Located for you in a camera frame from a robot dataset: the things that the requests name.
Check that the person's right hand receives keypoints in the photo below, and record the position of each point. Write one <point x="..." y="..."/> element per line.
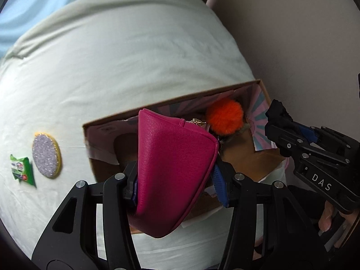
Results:
<point x="326" y="216"/>

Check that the orange fluffy pompom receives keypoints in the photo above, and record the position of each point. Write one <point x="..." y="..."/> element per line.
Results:
<point x="225" y="116"/>

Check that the printed cardboard box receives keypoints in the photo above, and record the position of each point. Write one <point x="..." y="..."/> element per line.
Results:
<point x="242" y="157"/>

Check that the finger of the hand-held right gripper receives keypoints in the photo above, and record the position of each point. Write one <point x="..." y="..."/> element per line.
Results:
<point x="287" y="143"/>
<point x="308" y="135"/>

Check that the green tissue packet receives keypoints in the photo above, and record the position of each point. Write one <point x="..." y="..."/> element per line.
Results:
<point x="22" y="170"/>

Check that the black cloth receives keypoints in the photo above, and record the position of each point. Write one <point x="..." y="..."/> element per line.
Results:
<point x="277" y="115"/>

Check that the round glittery sponge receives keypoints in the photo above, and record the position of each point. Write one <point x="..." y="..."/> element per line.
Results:
<point x="46" y="154"/>

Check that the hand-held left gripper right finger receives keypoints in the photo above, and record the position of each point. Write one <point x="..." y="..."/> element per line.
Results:
<point x="220" y="184"/>

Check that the magenta leather pouch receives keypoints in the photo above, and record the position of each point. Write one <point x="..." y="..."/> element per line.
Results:
<point x="171" y="168"/>

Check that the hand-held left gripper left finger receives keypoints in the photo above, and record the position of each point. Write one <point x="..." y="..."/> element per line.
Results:
<point x="134" y="192"/>

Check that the light blue hanging cloth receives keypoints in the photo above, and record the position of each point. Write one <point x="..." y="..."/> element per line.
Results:
<point x="33" y="2"/>

